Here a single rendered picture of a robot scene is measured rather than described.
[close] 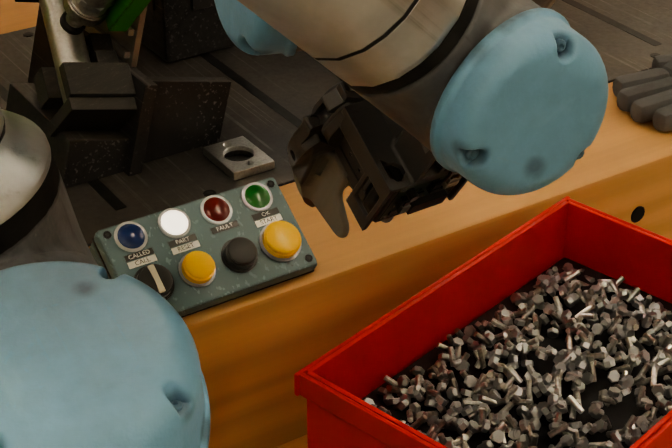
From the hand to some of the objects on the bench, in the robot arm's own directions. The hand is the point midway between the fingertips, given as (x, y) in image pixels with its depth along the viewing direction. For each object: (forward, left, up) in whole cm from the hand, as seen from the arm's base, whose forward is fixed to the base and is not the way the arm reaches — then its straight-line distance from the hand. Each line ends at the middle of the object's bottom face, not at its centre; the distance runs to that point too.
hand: (316, 184), depth 101 cm
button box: (+9, +4, -14) cm, 17 cm away
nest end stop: (+28, 0, -8) cm, 29 cm away
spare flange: (+20, -10, -10) cm, 25 cm away
